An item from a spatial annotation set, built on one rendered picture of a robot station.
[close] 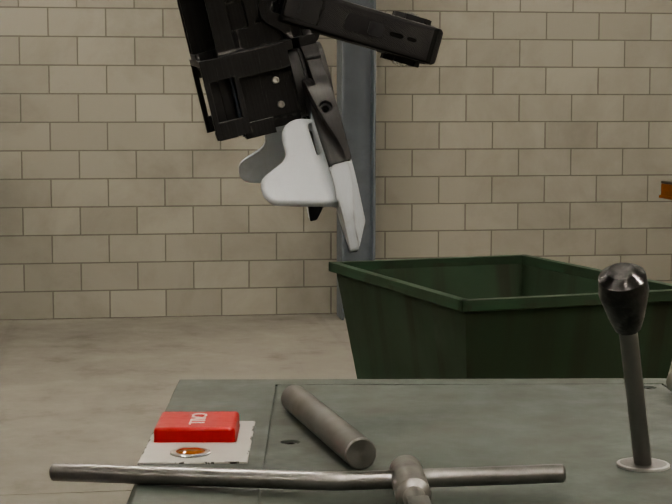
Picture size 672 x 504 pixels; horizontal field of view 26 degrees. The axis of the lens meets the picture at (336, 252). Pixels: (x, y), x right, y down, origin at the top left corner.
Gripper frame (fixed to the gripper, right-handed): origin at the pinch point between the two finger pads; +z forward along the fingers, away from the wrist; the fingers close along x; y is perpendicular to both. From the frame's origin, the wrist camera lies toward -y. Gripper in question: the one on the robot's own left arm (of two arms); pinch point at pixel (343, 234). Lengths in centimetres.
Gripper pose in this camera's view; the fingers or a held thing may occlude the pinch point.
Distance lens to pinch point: 99.4
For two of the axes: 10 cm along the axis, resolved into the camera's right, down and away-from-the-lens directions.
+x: 1.9, 1.6, -9.7
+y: -9.6, 2.5, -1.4
